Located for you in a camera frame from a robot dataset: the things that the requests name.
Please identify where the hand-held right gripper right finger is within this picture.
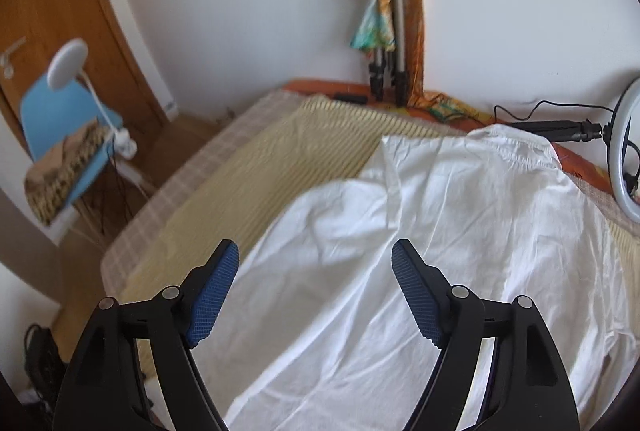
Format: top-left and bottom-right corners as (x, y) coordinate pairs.
(391, 239), (581, 431)

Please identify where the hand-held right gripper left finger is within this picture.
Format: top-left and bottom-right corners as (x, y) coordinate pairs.
(54, 239), (240, 431)

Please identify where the white shirt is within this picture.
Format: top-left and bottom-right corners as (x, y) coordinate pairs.
(197, 123), (633, 431)

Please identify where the beige plaid bed sheet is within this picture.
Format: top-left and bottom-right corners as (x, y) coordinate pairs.
(100, 90), (640, 294)

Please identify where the yellow striped blanket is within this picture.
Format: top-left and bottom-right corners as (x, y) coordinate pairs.
(120, 95), (640, 384)

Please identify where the black bag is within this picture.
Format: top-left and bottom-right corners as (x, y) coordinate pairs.
(22, 323), (71, 417)

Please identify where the brown patterned cloth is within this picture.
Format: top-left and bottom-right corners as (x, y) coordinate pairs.
(24, 121), (113, 227)

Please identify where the orange patterned bed sheet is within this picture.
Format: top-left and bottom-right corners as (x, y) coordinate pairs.
(282, 80), (631, 196)

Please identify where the blue chair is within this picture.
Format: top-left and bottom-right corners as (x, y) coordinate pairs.
(20, 78), (126, 212)

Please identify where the orange striped scarf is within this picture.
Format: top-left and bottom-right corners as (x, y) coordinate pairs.
(382, 0), (426, 106)

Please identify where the white desk lamp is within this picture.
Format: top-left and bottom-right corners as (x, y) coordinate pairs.
(46, 38), (138, 159)

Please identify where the silver folded tripod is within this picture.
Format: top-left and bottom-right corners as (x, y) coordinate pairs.
(369, 0), (408, 104)

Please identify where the black ring light stand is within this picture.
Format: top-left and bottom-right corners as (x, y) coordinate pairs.
(505, 120), (618, 144)

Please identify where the black ring light cable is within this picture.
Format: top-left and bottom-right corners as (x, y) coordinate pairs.
(494, 98), (621, 124)

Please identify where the white ring light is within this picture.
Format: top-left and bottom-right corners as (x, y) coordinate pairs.
(607, 76), (640, 224)

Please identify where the metal door handle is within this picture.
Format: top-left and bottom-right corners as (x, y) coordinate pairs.
(0, 37), (27, 79)

